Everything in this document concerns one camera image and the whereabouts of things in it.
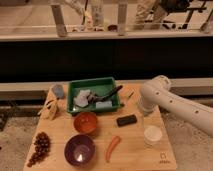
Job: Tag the black eraser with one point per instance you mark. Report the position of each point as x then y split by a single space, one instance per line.
126 120

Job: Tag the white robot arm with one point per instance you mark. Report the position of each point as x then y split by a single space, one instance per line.
156 92

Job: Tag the grey blue cup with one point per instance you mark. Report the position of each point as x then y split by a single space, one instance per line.
58 91

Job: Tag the green plastic tray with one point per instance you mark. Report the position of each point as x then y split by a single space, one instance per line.
99 86

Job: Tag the light blue sponge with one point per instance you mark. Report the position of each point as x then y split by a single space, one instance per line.
105 104

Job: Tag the crumpled white cloth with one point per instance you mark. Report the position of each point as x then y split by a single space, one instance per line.
81 99

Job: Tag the orange bowl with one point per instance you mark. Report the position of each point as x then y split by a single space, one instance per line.
85 122

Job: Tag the orange carrot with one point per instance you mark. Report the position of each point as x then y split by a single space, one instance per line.
114 142

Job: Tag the wooden board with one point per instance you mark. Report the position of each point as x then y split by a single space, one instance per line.
131 154

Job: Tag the purple bowl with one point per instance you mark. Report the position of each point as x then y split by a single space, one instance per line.
79 150

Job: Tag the bunch of dark grapes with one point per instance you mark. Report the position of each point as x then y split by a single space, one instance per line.
42 148

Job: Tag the black handled brush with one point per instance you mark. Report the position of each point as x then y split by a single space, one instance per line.
95 98

